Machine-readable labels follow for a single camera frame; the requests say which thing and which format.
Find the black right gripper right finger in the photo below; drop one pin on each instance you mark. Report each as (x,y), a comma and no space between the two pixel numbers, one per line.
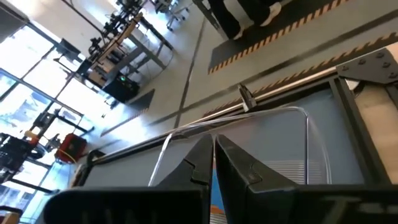
(264,202)

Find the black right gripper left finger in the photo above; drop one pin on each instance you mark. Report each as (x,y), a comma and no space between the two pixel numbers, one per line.
(155,205)

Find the orange measuring cup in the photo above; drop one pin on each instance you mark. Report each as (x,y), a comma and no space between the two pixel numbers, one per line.
(217,211)

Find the blue measuring cup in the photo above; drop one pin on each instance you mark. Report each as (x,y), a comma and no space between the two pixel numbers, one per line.
(217,193)

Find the clear plastic basket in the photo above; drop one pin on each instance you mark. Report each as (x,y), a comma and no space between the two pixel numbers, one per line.
(280,140)

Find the red equipment box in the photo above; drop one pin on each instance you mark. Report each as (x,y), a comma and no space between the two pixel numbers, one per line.
(73,146)

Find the black hazard-striped floor mat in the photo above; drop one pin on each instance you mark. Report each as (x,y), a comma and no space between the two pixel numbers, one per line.
(311,69)
(140,101)
(242,49)

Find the black computer box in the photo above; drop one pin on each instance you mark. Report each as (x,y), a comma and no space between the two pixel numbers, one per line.
(121,88)

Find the black robot equipment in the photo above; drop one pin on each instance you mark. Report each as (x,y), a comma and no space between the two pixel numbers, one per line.
(15,152)

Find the workbench with robot arms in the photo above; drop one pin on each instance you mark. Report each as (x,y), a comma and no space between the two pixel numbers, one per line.
(124,40)

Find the person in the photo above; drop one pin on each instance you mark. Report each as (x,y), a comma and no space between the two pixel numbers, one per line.
(227,18)

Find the grey metal bracket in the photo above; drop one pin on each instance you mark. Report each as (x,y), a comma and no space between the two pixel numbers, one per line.
(247,98)

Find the black table frame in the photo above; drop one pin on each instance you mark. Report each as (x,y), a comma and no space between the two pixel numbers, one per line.
(358,130)

